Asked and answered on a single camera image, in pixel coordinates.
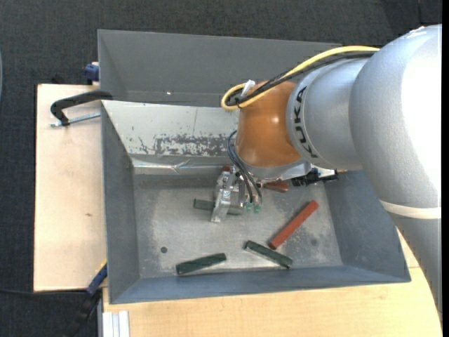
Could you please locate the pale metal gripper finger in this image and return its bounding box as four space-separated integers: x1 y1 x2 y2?
218 190 233 223
210 187 224 223

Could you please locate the dark green flat block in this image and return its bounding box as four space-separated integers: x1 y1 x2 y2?
243 240 294 270
193 198 243 216
175 252 227 276

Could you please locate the grey metal bin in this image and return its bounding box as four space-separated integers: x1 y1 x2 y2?
97 29 412 305

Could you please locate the red-brown flat block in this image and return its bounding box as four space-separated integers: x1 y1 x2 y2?
268 200 321 251
262 180 290 193

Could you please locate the pale wood flat board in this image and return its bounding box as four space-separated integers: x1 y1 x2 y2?
33 84 108 293

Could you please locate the black cylinder on white bracket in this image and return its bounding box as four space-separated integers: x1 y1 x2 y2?
290 168 340 189

